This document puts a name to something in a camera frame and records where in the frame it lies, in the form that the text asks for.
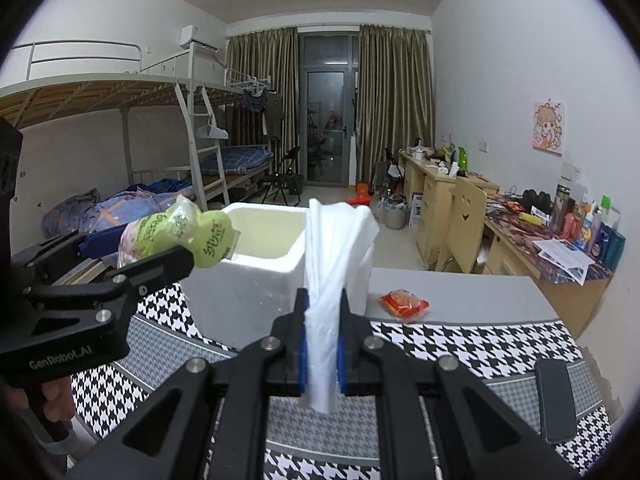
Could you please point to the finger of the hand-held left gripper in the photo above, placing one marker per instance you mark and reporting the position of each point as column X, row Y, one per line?
column 150, row 267
column 97, row 246

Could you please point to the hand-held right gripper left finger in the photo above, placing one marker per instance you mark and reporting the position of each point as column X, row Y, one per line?
column 240, row 385

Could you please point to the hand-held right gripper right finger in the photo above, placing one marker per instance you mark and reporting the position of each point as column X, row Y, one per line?
column 400, row 375

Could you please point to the green and pink plastic packet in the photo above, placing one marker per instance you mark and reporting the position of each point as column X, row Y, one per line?
column 215, row 240

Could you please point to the white foam box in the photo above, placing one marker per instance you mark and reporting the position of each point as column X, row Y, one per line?
column 240, row 300

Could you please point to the white tissue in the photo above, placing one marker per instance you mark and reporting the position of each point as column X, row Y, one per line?
column 325, row 260

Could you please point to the person's left hand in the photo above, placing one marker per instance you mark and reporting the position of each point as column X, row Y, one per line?
column 57, row 400

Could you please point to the houndstooth table cloth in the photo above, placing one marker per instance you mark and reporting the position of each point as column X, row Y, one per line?
column 450, row 340

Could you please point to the blue checked quilt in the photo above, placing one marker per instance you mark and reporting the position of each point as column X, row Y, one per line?
column 145, row 205

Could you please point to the red snack packet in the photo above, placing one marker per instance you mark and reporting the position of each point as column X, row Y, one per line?
column 405, row 305

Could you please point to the white bed ladder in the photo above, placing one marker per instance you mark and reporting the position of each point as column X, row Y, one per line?
column 205, row 160

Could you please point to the black phone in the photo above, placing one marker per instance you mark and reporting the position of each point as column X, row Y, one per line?
column 555, row 400

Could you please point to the metal bucket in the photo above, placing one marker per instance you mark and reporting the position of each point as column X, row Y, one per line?
column 394, row 215

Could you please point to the wooden desk with patterned top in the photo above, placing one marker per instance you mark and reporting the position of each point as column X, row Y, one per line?
column 530, row 280

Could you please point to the black folding chair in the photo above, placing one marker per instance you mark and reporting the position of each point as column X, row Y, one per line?
column 282, row 175

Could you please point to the white carton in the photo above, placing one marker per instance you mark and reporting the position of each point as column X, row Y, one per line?
column 417, row 210

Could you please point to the wooden chair with smiley cutout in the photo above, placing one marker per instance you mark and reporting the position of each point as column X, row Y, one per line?
column 465, row 220

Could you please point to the plain wooden desk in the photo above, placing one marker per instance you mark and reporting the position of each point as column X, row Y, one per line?
column 435, row 200

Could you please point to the orange plastic item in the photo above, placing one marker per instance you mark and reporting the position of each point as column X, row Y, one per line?
column 363, row 194

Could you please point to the hanging dark clothes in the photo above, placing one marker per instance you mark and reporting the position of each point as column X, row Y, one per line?
column 262, row 110

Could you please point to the printed papers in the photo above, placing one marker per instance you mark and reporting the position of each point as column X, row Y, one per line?
column 565, row 257

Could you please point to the yellow tube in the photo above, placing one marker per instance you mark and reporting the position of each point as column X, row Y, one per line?
column 531, row 218

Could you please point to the black dumbbell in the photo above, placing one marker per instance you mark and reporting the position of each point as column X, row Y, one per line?
column 537, row 202

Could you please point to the green bottle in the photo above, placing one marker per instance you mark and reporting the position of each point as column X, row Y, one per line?
column 463, row 158

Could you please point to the white air conditioner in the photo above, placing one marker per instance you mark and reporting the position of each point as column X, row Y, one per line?
column 200, row 37

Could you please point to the steel thermos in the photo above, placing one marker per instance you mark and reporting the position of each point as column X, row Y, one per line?
column 561, row 207

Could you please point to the brown curtain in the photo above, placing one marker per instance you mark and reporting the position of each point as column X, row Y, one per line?
column 395, row 100
column 260, row 60

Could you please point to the glass balcony door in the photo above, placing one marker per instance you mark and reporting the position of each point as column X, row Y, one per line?
column 327, row 110

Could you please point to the row of toiletry bottles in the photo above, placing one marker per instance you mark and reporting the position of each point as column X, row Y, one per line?
column 600, row 235

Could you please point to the white double wall socket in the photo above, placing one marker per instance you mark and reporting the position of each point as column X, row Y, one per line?
column 570, row 172

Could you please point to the pink cartoon wall poster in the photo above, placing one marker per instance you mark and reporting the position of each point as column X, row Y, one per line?
column 548, row 127

